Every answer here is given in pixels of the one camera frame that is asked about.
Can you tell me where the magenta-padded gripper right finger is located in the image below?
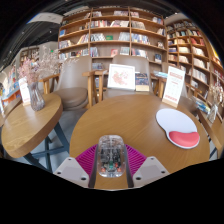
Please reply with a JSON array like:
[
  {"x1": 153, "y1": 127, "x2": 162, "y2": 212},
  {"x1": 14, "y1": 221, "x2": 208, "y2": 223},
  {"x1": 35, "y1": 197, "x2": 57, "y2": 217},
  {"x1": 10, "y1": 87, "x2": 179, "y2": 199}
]
[{"x1": 123, "y1": 143, "x2": 170, "y2": 190}]

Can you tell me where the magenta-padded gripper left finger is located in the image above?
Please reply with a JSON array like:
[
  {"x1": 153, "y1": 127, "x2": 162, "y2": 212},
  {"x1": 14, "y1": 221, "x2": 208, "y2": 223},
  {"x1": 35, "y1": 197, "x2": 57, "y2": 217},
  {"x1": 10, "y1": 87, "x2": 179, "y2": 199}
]
[{"x1": 53, "y1": 143, "x2": 100, "y2": 190}]

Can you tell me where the transparent computer mouse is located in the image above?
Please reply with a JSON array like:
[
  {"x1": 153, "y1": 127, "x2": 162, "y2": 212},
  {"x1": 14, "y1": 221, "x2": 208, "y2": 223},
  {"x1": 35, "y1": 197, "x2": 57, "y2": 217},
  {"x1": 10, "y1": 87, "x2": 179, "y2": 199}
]
[{"x1": 96, "y1": 134, "x2": 127, "y2": 178}]

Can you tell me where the white mouse pad, red rest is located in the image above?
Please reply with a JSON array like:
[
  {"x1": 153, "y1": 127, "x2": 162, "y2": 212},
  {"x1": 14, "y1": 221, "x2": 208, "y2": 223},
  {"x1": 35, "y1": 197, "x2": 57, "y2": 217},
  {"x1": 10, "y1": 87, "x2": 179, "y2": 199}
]
[{"x1": 155, "y1": 107, "x2": 201, "y2": 150}]

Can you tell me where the round wooden side table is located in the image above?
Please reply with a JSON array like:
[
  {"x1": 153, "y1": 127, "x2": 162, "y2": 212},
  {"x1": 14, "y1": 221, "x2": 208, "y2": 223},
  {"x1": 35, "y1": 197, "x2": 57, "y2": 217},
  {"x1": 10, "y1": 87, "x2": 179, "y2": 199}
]
[
  {"x1": 0, "y1": 96, "x2": 23, "y2": 128},
  {"x1": 196, "y1": 109, "x2": 224, "y2": 159},
  {"x1": 0, "y1": 92, "x2": 71, "y2": 173}
]

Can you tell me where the glass vase with pink flowers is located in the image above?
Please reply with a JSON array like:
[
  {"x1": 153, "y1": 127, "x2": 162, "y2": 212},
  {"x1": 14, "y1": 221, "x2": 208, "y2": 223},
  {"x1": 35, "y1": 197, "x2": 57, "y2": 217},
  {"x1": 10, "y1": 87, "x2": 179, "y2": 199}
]
[{"x1": 17, "y1": 46, "x2": 63, "y2": 112}]

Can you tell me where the beige upholstered wooden armchair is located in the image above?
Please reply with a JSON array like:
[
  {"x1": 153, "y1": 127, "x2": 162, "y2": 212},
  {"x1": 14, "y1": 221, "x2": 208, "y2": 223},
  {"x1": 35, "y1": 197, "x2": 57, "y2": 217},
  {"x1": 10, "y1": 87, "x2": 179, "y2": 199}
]
[
  {"x1": 179, "y1": 78, "x2": 201, "y2": 111},
  {"x1": 82, "y1": 54, "x2": 166, "y2": 101},
  {"x1": 39, "y1": 55, "x2": 101, "y2": 111}
]

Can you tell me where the stack of books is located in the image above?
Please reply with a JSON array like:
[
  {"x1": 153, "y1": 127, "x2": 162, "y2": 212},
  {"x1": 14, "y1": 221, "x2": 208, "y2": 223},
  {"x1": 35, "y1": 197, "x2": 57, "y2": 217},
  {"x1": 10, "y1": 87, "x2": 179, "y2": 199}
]
[{"x1": 191, "y1": 96, "x2": 211, "y2": 115}]

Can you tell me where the glass vase with dried flowers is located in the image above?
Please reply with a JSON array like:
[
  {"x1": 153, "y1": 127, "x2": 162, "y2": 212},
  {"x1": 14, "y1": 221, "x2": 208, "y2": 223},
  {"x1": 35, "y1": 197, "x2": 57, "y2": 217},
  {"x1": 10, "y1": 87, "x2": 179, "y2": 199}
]
[{"x1": 206, "y1": 71, "x2": 224, "y2": 124}]

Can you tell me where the white red sign, wooden base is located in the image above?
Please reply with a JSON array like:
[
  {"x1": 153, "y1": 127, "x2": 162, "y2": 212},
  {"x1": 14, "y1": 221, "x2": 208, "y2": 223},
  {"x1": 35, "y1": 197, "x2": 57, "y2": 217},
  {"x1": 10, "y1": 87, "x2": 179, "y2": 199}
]
[{"x1": 161, "y1": 65, "x2": 186, "y2": 109}]

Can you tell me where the dark book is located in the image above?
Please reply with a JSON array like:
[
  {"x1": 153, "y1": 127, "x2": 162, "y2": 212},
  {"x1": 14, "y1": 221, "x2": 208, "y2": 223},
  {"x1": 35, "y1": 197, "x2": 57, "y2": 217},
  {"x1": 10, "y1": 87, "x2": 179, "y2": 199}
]
[{"x1": 134, "y1": 72, "x2": 151, "y2": 93}]

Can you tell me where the small white table sign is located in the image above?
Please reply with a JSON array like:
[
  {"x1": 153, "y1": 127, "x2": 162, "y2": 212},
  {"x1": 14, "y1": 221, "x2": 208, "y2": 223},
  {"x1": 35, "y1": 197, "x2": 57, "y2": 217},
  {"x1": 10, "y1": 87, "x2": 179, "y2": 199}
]
[{"x1": 18, "y1": 77, "x2": 32, "y2": 107}]

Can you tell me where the white framed floral picture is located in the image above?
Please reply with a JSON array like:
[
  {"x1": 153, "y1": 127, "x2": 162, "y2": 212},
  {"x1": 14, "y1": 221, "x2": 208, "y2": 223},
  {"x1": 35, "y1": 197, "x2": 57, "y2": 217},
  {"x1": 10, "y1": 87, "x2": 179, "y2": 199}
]
[{"x1": 107, "y1": 63, "x2": 136, "y2": 92}]

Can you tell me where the distant wooden bookshelf unit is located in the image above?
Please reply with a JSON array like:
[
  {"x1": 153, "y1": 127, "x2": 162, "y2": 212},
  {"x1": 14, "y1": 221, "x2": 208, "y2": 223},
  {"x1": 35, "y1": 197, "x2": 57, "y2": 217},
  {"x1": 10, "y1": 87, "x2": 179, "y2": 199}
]
[{"x1": 18, "y1": 46, "x2": 40, "y2": 68}]

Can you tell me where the tall wooden bookshelf unit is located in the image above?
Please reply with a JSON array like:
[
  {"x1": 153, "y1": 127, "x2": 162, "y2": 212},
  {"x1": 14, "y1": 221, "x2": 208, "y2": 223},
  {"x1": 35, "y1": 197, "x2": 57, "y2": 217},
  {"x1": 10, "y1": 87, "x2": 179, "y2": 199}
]
[{"x1": 164, "y1": 18, "x2": 224, "y2": 111}]

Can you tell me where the wide wooden bookshelf unit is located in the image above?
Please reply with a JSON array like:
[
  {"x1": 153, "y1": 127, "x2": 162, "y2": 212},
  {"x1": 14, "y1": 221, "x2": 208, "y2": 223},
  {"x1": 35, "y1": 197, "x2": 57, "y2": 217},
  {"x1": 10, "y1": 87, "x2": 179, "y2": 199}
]
[{"x1": 57, "y1": 5, "x2": 168, "y2": 73}]

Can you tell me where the white hanging ceiling panel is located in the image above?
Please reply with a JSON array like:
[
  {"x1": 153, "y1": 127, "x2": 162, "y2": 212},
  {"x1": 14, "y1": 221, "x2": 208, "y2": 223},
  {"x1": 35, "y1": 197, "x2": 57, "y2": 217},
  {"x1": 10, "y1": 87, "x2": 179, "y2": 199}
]
[{"x1": 27, "y1": 12, "x2": 64, "y2": 25}]

